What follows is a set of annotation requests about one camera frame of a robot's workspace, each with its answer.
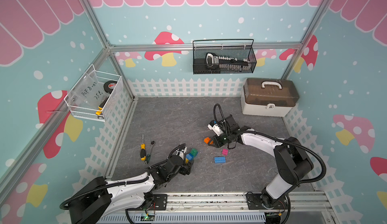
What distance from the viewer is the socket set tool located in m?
0.89

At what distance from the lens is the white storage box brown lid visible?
0.97m

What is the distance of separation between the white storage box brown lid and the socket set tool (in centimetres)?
14
